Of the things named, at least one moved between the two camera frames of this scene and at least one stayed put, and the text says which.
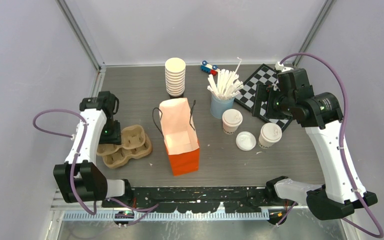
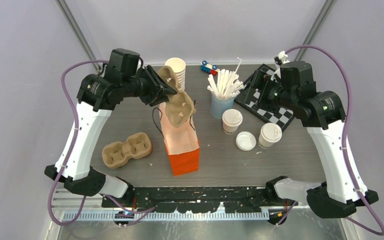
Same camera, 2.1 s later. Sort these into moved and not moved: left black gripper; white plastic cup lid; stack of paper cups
Moved: left black gripper
Not moved: white plastic cup lid; stack of paper cups
